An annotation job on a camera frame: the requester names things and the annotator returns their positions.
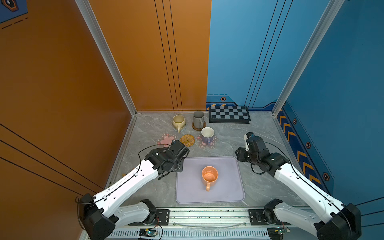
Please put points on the orange mug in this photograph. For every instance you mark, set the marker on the orange mug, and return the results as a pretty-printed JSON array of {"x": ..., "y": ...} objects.
[{"x": 210, "y": 177}]

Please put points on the lilac plastic tray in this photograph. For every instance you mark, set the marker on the lilac plastic tray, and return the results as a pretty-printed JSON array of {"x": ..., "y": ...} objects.
[{"x": 191, "y": 187}]

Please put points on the pink flower silicone coaster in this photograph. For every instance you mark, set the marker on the pink flower silicone coaster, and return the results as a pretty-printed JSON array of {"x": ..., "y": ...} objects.
[{"x": 202, "y": 145}]

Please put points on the right green circuit board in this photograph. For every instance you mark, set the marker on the right green circuit board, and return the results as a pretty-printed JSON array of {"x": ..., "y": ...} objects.
[{"x": 277, "y": 233}]

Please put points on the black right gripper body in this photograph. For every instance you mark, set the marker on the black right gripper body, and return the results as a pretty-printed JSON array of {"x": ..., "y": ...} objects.
[{"x": 246, "y": 156}]

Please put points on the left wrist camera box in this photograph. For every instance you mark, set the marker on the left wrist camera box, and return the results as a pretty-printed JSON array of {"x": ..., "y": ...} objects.
[{"x": 179, "y": 150}]

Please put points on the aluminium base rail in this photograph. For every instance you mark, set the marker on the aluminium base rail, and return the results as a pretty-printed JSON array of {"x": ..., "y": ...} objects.
[{"x": 211, "y": 224}]

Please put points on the black chessboard box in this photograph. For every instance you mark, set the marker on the black chessboard box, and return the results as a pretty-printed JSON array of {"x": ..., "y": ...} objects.
[{"x": 227, "y": 114}]

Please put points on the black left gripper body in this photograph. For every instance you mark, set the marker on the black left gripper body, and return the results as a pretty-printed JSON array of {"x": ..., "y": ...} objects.
[{"x": 177, "y": 165}]

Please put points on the beige yellow mug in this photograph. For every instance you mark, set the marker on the beige yellow mug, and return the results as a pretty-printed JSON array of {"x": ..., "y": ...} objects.
[{"x": 178, "y": 120}]

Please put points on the blue woven round coaster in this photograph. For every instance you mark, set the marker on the blue woven round coaster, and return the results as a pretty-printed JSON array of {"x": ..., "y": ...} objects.
[{"x": 179, "y": 128}]

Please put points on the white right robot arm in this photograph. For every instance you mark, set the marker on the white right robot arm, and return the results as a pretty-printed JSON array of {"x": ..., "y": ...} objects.
[{"x": 332, "y": 219}]

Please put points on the left green circuit board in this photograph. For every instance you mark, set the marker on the left green circuit board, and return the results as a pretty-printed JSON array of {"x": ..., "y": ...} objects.
[{"x": 148, "y": 233}]

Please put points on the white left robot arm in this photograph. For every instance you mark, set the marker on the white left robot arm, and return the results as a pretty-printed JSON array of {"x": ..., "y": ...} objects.
[{"x": 101, "y": 213}]

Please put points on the woven rattan round coaster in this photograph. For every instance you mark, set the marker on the woven rattan round coaster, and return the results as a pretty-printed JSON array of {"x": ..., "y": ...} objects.
[{"x": 188, "y": 140}]

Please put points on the speckled grey mug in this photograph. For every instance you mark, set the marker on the speckled grey mug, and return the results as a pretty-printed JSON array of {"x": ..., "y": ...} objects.
[{"x": 199, "y": 120}]

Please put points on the green circuit board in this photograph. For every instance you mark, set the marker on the green circuit board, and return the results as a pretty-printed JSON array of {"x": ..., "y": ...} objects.
[
  {"x": 148, "y": 233},
  {"x": 277, "y": 233}
]

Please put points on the lilac mug cream inside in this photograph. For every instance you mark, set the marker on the lilac mug cream inside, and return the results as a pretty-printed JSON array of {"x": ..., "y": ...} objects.
[{"x": 207, "y": 134}]

